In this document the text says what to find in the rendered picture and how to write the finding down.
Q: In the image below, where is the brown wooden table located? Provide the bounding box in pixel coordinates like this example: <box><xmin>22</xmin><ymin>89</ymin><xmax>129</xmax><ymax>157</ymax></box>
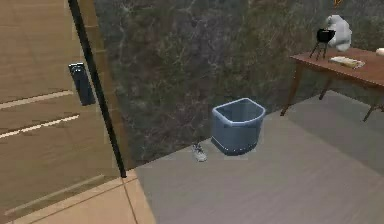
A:
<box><xmin>279</xmin><ymin>47</ymin><xmax>384</xmax><ymax>123</ymax></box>

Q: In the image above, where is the blue waste bin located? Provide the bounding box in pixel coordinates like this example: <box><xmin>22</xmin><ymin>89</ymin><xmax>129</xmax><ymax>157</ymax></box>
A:
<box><xmin>210</xmin><ymin>97</ymin><xmax>267</xmax><ymax>157</ymax></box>

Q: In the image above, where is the white rock sculpture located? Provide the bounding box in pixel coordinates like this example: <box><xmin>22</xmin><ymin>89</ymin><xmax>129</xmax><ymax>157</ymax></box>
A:
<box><xmin>324</xmin><ymin>14</ymin><xmax>353</xmax><ymax>53</ymax></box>

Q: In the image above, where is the brown wooden room door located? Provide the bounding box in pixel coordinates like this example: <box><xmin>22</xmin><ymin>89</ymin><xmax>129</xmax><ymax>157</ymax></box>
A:
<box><xmin>0</xmin><ymin>0</ymin><xmax>137</xmax><ymax>224</ymax></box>

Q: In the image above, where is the pale flat book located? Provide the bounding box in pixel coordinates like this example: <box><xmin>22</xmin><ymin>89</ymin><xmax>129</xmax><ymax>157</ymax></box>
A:
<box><xmin>328</xmin><ymin>55</ymin><xmax>366</xmax><ymax>70</ymax></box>

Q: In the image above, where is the grey sneaker shoe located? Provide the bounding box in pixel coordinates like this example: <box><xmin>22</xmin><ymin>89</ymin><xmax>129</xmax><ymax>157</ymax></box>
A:
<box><xmin>191</xmin><ymin>143</ymin><xmax>208</xmax><ymax>163</ymax></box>

